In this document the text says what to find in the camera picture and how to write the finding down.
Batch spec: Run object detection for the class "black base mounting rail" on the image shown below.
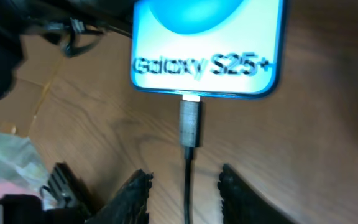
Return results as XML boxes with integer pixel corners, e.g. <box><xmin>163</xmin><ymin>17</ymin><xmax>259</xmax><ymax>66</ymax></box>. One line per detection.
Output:
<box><xmin>39</xmin><ymin>162</ymin><xmax>94</xmax><ymax>220</ymax></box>

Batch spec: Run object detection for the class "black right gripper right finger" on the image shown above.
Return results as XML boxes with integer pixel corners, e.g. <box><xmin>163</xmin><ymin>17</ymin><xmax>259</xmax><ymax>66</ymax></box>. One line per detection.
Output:
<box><xmin>217</xmin><ymin>164</ymin><xmax>295</xmax><ymax>224</ymax></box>

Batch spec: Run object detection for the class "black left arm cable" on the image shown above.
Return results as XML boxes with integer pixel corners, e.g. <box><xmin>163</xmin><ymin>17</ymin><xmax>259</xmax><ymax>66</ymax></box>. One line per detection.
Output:
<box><xmin>40</xmin><ymin>17</ymin><xmax>105</xmax><ymax>58</ymax></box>

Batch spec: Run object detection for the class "crinkled plastic bag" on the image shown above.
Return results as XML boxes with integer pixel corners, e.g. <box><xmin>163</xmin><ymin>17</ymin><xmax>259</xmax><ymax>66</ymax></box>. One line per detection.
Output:
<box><xmin>0</xmin><ymin>133</ymin><xmax>57</xmax><ymax>210</ymax></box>

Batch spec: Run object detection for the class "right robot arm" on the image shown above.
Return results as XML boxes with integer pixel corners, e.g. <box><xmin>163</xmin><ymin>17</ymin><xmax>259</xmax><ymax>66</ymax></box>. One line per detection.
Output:
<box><xmin>0</xmin><ymin>164</ymin><xmax>292</xmax><ymax>224</ymax></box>

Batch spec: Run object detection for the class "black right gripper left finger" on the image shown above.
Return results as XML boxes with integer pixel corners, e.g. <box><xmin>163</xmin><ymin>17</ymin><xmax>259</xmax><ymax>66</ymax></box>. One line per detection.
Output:
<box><xmin>85</xmin><ymin>169</ymin><xmax>153</xmax><ymax>224</ymax></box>

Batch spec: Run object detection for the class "blue Galaxy smartphone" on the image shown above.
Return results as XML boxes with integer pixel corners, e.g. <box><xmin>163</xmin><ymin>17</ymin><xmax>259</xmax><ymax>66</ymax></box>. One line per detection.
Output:
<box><xmin>131</xmin><ymin>0</ymin><xmax>288</xmax><ymax>99</ymax></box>

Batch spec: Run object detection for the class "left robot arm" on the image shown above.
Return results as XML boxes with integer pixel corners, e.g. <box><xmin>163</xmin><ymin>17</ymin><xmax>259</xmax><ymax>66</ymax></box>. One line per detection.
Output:
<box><xmin>0</xmin><ymin>0</ymin><xmax>136</xmax><ymax>100</ymax></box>

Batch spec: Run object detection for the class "black USB charging cable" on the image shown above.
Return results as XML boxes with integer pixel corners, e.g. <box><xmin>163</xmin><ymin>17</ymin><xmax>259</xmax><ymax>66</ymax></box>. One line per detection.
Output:
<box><xmin>178</xmin><ymin>94</ymin><xmax>203</xmax><ymax>224</ymax></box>

